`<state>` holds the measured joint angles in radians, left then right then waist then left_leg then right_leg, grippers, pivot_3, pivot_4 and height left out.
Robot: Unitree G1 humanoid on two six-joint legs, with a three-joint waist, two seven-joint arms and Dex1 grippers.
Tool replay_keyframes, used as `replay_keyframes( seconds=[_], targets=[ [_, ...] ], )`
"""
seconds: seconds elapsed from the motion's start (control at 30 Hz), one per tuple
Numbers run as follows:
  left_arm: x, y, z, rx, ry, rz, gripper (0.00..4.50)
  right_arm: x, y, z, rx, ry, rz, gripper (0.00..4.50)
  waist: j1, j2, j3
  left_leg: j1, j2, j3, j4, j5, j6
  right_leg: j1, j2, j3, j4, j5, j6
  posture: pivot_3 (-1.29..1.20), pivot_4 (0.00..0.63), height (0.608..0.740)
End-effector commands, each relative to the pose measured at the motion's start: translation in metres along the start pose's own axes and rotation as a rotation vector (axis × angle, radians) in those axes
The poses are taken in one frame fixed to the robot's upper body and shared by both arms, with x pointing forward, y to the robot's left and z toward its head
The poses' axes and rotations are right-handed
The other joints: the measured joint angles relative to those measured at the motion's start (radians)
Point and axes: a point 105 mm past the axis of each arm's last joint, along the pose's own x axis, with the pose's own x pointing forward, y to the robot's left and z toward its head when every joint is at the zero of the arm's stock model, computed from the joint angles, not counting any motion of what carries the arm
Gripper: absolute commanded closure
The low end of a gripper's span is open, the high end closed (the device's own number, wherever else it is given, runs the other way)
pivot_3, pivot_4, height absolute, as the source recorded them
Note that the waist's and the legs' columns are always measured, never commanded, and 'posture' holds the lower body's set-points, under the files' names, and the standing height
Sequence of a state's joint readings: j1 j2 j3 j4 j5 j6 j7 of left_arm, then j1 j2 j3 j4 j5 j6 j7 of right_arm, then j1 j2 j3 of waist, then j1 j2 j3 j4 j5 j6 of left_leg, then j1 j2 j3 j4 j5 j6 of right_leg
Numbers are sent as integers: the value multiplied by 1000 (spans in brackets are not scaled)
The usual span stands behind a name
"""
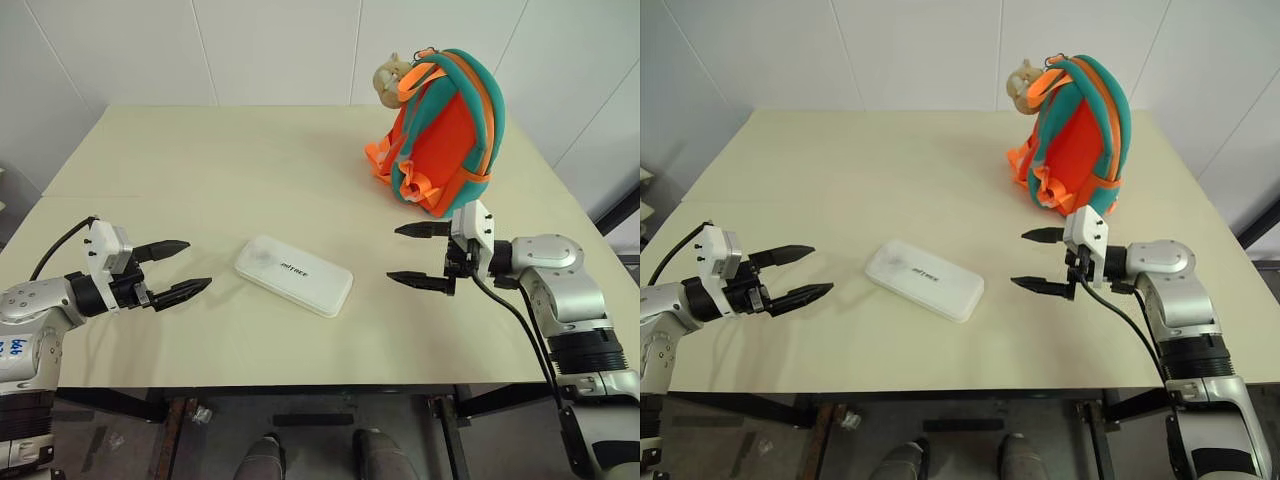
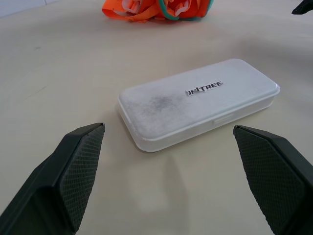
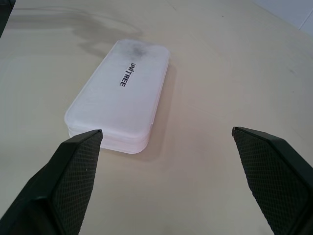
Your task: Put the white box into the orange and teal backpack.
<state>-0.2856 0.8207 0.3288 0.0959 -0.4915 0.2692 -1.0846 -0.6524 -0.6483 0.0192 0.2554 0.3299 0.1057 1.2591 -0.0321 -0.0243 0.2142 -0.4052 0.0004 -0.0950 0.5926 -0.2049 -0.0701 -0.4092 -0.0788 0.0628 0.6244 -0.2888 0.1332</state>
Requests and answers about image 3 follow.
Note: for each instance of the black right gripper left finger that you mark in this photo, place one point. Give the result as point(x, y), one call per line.
point(63, 186)

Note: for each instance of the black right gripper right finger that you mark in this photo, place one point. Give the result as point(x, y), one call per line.
point(274, 176)

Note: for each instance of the white translucent plastic case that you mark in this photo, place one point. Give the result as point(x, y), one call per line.
point(117, 98)

